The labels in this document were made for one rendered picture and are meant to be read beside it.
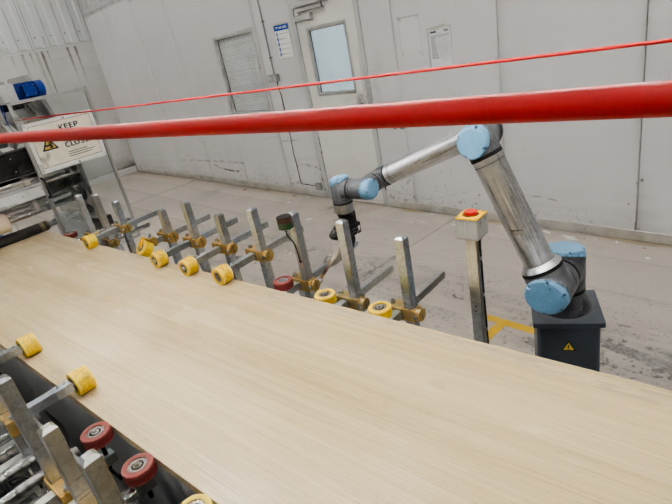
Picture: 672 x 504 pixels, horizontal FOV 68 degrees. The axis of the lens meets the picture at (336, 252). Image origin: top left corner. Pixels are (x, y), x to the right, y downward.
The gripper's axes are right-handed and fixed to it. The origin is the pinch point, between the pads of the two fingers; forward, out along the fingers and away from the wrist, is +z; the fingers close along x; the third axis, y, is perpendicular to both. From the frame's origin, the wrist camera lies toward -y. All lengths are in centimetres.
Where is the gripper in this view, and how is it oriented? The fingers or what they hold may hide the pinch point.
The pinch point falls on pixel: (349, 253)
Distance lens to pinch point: 234.9
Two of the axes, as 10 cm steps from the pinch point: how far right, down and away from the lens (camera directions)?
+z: 1.8, 9.0, 4.0
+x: -7.6, -1.3, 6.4
